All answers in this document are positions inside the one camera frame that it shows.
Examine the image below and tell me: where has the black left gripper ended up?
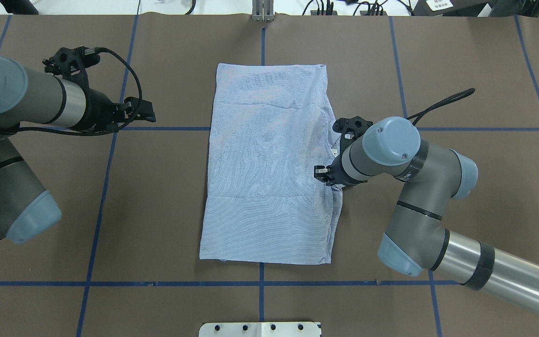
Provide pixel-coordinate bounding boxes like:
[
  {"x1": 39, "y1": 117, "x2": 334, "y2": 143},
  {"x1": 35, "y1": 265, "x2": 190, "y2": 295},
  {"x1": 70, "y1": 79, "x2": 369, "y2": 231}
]
[{"x1": 42, "y1": 45, "x2": 156, "y2": 136}]

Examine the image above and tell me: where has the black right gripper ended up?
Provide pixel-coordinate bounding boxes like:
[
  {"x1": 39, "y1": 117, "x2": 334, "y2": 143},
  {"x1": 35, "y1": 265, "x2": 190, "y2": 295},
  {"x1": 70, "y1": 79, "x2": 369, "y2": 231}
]
[{"x1": 313, "y1": 117, "x2": 373, "y2": 186}]

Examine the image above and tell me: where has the blue striped button shirt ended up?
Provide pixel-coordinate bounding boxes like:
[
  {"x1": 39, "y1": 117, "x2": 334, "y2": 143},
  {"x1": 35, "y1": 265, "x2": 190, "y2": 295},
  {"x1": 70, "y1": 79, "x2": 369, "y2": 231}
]
[{"x1": 199, "y1": 63, "x2": 343, "y2": 266}]

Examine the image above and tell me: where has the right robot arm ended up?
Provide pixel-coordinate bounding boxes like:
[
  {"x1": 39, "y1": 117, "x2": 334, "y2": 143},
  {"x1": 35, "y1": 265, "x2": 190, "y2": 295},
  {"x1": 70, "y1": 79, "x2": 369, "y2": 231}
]
[{"x1": 314, "y1": 117, "x2": 539, "y2": 314}]

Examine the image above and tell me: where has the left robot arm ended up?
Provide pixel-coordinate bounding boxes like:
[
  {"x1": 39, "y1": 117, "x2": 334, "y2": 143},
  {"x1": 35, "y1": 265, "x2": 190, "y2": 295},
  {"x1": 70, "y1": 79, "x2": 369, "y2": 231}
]
[{"x1": 0, "y1": 46, "x2": 156, "y2": 244}]

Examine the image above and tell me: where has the aluminium frame post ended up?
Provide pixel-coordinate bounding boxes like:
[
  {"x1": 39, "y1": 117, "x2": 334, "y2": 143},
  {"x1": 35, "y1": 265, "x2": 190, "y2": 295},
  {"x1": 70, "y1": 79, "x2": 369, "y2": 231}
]
[{"x1": 252, "y1": 0, "x2": 275, "y2": 22}]

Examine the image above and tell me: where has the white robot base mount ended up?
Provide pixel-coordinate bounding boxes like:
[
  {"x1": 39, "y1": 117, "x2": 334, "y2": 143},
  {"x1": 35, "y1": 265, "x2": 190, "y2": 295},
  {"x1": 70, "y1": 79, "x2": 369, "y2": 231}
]
[{"x1": 198, "y1": 322, "x2": 323, "y2": 337}]

